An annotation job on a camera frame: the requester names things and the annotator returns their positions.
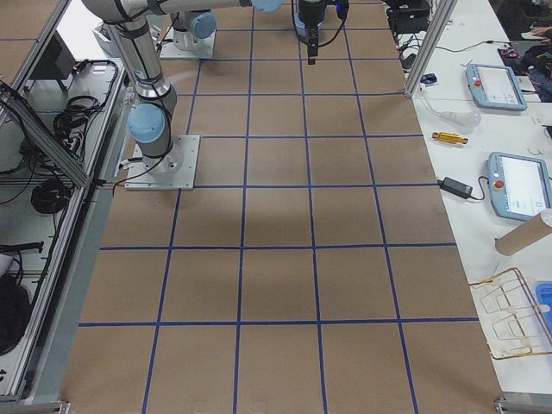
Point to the upper teach pendant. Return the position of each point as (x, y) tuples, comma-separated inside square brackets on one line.
[(495, 87)]

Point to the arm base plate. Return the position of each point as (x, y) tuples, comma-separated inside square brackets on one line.
[(184, 46), (176, 171)]

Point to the aluminium frame post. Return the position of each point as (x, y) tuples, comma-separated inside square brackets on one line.
[(437, 25)]

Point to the cardboard tube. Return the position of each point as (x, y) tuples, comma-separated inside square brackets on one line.
[(525, 234)]

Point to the black electronics box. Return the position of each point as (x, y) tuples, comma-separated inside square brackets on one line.
[(408, 16)]

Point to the white light bulb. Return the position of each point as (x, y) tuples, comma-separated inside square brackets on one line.
[(467, 120)]

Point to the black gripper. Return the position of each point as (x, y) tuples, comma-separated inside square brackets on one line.
[(311, 17)]

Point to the lower teach pendant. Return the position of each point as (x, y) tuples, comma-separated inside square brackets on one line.
[(519, 186)]

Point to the black power adapter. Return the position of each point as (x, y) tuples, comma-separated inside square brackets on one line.
[(455, 187)]

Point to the blue plastic container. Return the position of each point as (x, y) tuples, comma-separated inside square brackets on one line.
[(543, 292)]

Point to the gold wire rack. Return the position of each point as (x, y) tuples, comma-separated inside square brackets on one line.
[(510, 316)]

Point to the teach pendant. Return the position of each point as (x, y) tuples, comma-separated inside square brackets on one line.
[(495, 87), (519, 186)]

